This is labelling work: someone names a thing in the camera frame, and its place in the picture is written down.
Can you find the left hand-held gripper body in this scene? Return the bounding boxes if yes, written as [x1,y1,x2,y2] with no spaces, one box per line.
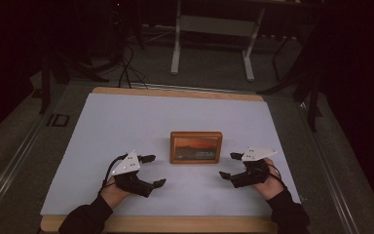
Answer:
[110,149,155,199]

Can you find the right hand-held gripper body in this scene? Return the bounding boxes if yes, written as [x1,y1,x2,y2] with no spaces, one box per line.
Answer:
[230,146,279,189]

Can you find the wooden picture frame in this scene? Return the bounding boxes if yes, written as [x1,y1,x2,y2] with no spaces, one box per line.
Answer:
[169,131,224,165]

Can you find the person's right hand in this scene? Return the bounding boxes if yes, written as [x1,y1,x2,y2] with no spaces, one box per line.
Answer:
[252,157,286,201]

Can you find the person's left hand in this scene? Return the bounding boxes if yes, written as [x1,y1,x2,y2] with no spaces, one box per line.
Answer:
[100,175,131,210]

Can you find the white table mat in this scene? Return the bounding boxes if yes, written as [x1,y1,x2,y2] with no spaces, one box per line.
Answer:
[40,93,301,217]

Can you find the black equipment stand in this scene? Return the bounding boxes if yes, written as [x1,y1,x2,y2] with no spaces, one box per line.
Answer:
[256,19,325,133]
[38,0,111,115]

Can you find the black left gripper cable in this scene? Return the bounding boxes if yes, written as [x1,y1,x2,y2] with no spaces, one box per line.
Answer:
[100,153,129,193]

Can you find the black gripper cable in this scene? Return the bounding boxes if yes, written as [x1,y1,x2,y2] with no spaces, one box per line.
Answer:
[266,163,288,191]
[100,153,129,193]

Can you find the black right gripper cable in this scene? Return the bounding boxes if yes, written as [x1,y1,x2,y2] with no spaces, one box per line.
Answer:
[266,163,288,191]

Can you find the metal floor rail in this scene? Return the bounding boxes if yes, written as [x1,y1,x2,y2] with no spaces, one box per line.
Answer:
[0,110,47,222]
[296,100,361,234]

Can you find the black floor cables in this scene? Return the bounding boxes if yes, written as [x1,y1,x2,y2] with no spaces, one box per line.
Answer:
[116,42,150,91]

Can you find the grey metal desk frame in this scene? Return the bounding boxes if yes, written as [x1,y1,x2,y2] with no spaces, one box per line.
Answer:
[169,0,267,82]

